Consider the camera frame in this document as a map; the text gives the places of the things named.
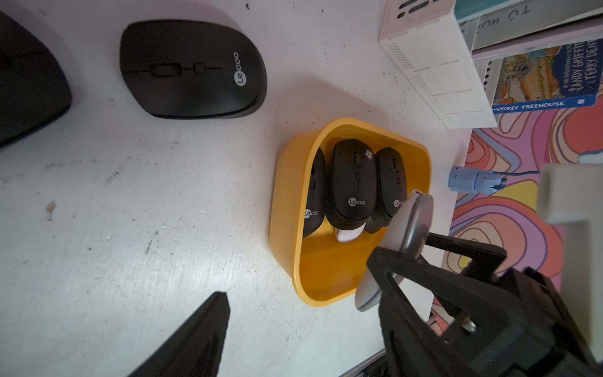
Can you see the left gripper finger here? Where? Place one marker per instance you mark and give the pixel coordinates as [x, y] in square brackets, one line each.
[195, 349]

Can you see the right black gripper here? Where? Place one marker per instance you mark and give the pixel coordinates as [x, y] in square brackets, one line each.
[438, 323]

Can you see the white mouse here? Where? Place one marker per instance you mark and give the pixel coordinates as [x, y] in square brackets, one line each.
[345, 236]

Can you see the black flower sticker mouse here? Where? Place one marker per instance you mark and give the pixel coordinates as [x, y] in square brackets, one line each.
[352, 185]

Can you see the black slim mouse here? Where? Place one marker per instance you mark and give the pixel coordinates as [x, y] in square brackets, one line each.
[317, 195]

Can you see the black Lecoo mouse front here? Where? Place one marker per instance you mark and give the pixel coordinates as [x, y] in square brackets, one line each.
[188, 69]

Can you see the yellow storage box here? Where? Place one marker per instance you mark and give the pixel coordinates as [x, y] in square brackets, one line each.
[323, 270]

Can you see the white file organizer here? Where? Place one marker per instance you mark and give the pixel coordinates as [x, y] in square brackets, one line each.
[472, 61]

